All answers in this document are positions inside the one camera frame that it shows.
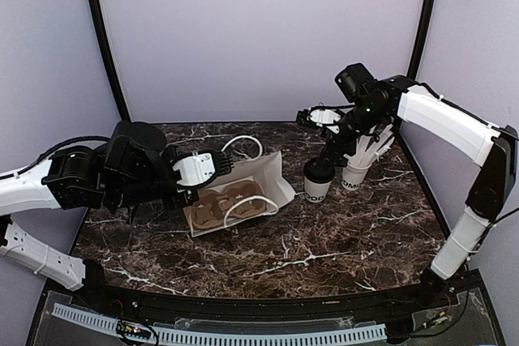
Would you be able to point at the brown paper bag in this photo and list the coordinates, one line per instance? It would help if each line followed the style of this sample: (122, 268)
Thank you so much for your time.
(266, 170)

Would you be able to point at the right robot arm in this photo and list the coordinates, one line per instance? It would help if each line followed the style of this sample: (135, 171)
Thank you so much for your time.
(400, 99)

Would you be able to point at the black frame post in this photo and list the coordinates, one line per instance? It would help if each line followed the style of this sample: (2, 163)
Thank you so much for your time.
(108, 59)
(420, 38)

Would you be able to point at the brown pulp cup carrier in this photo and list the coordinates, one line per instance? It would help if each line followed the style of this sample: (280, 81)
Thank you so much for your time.
(212, 207)

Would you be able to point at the right black frame post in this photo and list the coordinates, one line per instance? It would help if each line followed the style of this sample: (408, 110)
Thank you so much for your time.
(420, 38)

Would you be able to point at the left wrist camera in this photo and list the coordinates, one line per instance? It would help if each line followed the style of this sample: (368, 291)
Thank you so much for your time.
(197, 169)

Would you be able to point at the small circuit board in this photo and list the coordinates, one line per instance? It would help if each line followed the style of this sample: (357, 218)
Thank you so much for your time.
(132, 331)

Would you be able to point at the wrapped straw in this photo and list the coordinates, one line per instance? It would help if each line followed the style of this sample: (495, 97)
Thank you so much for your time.
(382, 145)
(365, 151)

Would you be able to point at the white paper coffee cup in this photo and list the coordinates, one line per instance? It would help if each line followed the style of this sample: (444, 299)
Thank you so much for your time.
(315, 190)

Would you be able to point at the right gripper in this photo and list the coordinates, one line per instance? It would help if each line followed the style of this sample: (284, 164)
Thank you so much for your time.
(330, 151)

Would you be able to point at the black plastic cup lid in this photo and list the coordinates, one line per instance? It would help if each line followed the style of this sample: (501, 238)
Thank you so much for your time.
(317, 172)

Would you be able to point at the white slotted cable duct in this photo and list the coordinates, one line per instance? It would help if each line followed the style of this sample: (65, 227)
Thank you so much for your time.
(174, 336)

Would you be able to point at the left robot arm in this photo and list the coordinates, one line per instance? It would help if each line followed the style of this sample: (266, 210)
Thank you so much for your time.
(133, 167)

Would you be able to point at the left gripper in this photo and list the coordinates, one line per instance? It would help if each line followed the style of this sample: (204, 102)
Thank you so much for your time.
(178, 202)

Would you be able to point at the left black frame post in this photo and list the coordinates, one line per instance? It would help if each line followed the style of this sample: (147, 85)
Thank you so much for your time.
(108, 59)

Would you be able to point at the white cup holding straws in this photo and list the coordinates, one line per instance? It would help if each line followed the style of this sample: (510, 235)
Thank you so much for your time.
(353, 175)

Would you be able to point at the black front rail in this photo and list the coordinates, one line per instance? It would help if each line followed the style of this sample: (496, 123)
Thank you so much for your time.
(165, 308)

